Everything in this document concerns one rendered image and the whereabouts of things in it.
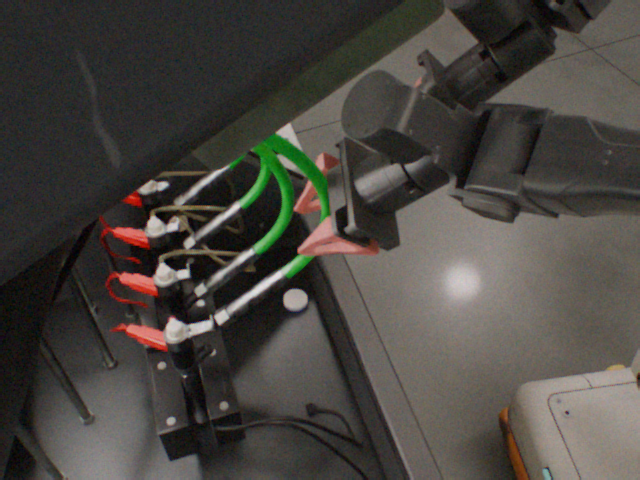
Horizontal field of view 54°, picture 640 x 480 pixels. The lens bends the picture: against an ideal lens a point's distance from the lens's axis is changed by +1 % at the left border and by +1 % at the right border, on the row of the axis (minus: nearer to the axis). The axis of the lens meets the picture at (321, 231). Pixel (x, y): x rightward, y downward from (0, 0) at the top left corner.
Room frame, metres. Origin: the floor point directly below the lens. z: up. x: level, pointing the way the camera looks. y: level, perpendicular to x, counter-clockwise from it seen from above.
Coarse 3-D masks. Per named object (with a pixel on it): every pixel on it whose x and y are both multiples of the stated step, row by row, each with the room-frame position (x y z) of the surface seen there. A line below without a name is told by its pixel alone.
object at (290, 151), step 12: (264, 144) 0.41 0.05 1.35; (276, 144) 0.41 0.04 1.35; (288, 144) 0.42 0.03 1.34; (288, 156) 0.41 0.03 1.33; (300, 156) 0.42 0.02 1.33; (300, 168) 0.42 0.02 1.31; (312, 168) 0.42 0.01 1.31; (312, 180) 0.42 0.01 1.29; (324, 180) 0.42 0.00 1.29; (324, 192) 0.42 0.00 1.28; (324, 204) 0.42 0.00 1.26; (324, 216) 0.43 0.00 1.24; (288, 264) 0.42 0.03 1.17; (300, 264) 0.42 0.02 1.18; (288, 276) 0.41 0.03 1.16
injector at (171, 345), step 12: (168, 348) 0.37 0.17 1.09; (180, 348) 0.37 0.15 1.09; (192, 348) 0.38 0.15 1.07; (204, 348) 0.38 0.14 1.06; (180, 360) 0.37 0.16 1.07; (192, 360) 0.37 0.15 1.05; (180, 372) 0.37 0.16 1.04; (192, 372) 0.37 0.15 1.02; (192, 384) 0.37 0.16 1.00; (192, 396) 0.37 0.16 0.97; (192, 408) 0.37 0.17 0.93; (204, 408) 0.38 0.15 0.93; (204, 420) 0.37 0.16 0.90
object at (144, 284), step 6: (120, 276) 0.48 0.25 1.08; (126, 276) 0.48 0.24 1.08; (132, 276) 0.48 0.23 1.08; (138, 276) 0.47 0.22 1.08; (144, 276) 0.47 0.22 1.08; (126, 282) 0.47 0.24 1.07; (132, 282) 0.47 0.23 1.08; (138, 282) 0.46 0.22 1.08; (144, 282) 0.46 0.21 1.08; (150, 282) 0.46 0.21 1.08; (132, 288) 0.46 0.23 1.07; (138, 288) 0.46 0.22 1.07; (144, 288) 0.46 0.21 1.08; (150, 288) 0.46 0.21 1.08; (150, 294) 0.46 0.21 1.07; (156, 294) 0.45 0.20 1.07
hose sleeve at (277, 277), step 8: (272, 272) 0.42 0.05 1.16; (280, 272) 0.41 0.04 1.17; (264, 280) 0.41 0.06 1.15; (272, 280) 0.41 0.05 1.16; (280, 280) 0.41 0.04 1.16; (288, 280) 0.41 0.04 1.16; (256, 288) 0.41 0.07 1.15; (264, 288) 0.40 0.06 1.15; (272, 288) 0.40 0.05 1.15; (240, 296) 0.40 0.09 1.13; (248, 296) 0.40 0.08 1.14; (256, 296) 0.40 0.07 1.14; (264, 296) 0.40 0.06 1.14; (232, 304) 0.40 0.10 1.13; (240, 304) 0.40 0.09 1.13; (248, 304) 0.40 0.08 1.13; (232, 312) 0.39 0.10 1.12; (240, 312) 0.39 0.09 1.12
